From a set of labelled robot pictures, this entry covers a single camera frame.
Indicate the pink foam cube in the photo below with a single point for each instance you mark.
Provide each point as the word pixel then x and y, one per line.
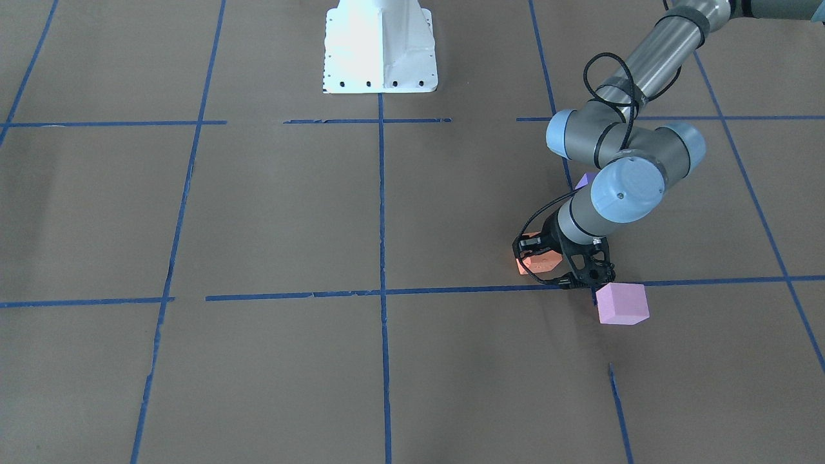
pixel 622 303

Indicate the purple foam cube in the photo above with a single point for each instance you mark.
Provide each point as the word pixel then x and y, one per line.
pixel 586 179

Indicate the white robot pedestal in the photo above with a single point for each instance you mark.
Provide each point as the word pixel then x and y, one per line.
pixel 379 47

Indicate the orange foam cube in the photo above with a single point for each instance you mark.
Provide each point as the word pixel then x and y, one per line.
pixel 537 264

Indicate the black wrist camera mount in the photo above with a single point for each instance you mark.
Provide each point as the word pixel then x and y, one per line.
pixel 590 264

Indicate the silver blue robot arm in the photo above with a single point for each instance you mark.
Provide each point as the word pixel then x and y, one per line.
pixel 637 166

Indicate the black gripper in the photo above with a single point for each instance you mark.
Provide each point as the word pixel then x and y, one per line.
pixel 550 240

